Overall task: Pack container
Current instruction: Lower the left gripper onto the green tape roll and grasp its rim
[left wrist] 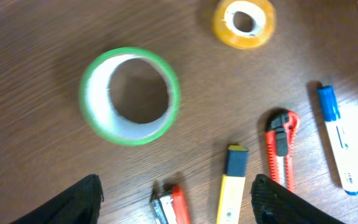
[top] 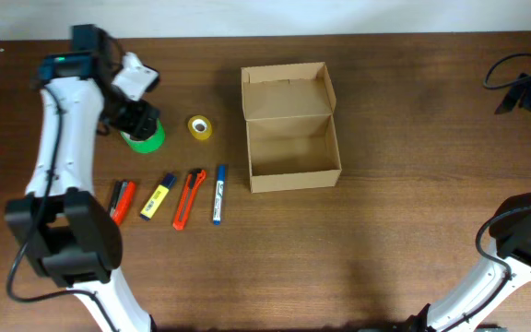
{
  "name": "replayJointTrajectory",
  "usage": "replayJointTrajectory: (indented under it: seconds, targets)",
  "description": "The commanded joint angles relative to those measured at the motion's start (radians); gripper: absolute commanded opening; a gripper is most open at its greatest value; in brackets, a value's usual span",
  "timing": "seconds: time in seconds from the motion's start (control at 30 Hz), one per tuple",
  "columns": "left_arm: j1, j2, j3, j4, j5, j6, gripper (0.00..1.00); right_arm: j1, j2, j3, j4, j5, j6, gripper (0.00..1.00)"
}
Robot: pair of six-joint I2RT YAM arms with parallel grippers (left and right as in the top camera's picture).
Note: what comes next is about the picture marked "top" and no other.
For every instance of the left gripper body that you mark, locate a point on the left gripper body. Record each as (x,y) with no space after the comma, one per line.
(128,114)

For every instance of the green tape roll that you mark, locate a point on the green tape roll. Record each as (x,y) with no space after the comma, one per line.
(149,145)

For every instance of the small yellow tape roll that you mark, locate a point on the small yellow tape roll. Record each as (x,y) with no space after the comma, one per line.
(200,127)

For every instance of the brown cardboard box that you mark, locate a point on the brown cardboard box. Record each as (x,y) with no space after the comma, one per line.
(291,135)

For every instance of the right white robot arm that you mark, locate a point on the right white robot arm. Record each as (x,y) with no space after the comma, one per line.
(503,243)

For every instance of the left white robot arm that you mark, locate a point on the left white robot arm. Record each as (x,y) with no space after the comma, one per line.
(69,245)

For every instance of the orange utility knife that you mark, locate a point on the orange utility knife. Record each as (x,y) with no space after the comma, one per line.
(193,181)

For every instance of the yellow highlighter marker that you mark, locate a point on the yellow highlighter marker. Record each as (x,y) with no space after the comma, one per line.
(157,197)

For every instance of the blue whiteboard marker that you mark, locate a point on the blue whiteboard marker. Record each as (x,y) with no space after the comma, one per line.
(219,194)

